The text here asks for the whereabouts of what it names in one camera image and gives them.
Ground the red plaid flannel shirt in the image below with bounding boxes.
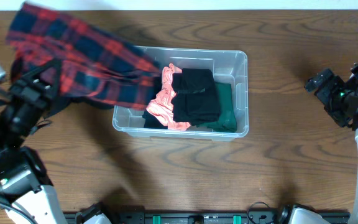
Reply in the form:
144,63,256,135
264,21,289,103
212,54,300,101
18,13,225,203
6,3,161,110

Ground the dark green garment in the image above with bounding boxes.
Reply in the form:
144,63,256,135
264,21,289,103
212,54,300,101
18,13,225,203
198,82,237,133

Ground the dark navy garment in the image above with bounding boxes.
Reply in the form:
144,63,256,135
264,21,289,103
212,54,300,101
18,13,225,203
142,111,167,129

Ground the coral pink garment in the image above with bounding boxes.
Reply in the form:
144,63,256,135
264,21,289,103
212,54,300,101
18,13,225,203
146,63,191,131

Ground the clear plastic storage bin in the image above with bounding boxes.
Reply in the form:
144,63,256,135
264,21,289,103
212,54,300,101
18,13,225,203
112,46,249,141

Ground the black garment with tape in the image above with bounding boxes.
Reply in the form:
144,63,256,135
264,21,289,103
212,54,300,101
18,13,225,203
172,68,221,126

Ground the black hoodie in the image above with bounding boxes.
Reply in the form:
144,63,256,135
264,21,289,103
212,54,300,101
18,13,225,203
43,96,114,119

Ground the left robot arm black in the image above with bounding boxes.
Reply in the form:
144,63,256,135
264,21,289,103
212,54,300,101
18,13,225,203
0,60,67,223

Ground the black mounting rail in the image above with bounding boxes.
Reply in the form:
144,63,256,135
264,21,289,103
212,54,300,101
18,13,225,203
63,211,351,224

